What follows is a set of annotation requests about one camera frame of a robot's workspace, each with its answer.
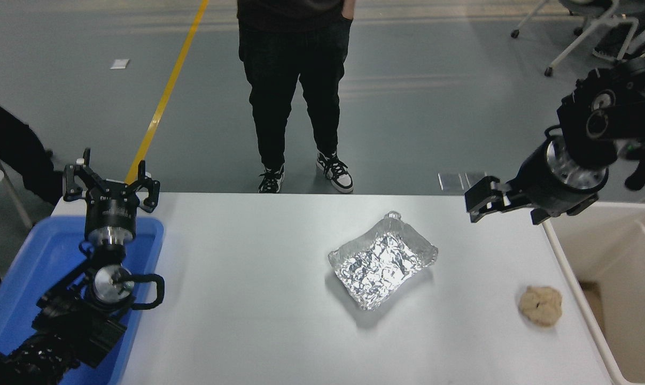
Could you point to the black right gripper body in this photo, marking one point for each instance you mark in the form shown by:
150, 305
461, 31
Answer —
541, 187

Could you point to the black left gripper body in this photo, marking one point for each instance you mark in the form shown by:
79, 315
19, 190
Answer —
111, 210

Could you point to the metal floor plate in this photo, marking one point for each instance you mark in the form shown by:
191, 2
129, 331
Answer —
450, 181
474, 177

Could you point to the seated person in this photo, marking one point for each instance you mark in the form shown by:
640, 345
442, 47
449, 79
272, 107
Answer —
9, 144

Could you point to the blue plastic tray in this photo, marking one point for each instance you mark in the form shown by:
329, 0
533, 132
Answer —
31, 267

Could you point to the crumpled foil tray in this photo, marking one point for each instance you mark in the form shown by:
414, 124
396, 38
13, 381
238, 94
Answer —
381, 262

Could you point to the large pale bin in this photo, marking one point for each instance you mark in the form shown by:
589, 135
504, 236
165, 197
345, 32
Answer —
627, 299

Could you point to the grey wheeled office chair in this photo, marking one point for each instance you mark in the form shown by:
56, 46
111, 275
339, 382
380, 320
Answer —
589, 35

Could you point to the person on office chair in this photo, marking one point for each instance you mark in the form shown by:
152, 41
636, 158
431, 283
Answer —
619, 40

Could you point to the standing person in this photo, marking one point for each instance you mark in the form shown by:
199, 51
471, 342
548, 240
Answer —
290, 64

